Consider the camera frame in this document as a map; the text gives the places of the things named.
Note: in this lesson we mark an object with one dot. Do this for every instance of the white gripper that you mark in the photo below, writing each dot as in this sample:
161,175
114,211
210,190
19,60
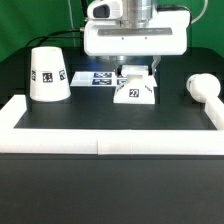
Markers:
166,34

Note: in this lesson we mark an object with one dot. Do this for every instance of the white lamp base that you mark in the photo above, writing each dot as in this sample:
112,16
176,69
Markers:
138,87

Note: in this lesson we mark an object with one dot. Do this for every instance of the white lamp bulb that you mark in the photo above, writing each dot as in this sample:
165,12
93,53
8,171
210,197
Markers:
202,86

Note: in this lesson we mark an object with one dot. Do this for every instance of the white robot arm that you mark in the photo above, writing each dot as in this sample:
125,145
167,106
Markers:
138,14

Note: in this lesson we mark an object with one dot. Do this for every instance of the white lamp shade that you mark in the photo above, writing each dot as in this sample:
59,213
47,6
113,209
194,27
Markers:
48,76

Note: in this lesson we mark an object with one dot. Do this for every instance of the white marker tag sheet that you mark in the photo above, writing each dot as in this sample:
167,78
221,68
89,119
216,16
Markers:
96,79

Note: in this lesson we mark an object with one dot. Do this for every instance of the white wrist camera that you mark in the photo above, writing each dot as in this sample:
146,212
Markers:
105,9

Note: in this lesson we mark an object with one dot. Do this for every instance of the white foam border frame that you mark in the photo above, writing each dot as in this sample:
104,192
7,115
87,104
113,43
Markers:
99,142

